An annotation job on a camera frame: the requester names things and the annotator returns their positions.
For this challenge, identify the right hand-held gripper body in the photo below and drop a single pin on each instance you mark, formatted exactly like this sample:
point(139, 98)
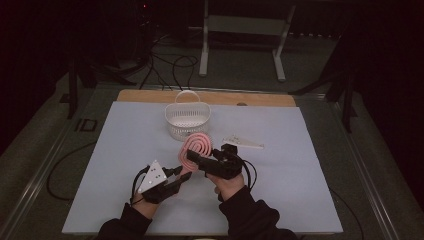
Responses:
point(221, 166)

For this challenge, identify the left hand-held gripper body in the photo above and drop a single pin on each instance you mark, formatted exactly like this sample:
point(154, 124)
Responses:
point(154, 178)

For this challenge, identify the pink striped spiral object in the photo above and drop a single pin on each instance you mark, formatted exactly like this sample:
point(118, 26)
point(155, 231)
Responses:
point(199, 143)

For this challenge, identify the white slotted plastic basket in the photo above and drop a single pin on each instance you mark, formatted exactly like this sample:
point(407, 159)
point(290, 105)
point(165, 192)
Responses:
point(186, 120)

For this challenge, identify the person's right hand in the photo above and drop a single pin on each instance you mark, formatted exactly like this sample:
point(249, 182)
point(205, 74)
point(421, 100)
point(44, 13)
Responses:
point(228, 188)

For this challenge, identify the person's left hand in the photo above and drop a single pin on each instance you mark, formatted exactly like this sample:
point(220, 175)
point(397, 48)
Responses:
point(145, 207)

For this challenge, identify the light grey table mat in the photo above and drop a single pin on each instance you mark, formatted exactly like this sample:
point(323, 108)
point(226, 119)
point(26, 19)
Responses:
point(126, 150)

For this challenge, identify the black tripod stand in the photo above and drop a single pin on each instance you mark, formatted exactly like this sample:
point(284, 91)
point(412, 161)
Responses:
point(346, 86)
point(72, 86)

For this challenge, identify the grey metal stand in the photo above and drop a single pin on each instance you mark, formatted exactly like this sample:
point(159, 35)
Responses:
point(245, 25)

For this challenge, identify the black square floor bracket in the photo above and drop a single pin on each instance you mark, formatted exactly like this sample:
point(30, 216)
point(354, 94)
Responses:
point(87, 125)

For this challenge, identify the metal floor rail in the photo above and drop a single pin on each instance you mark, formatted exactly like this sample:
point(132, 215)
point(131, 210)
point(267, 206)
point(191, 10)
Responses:
point(363, 166)
point(36, 180)

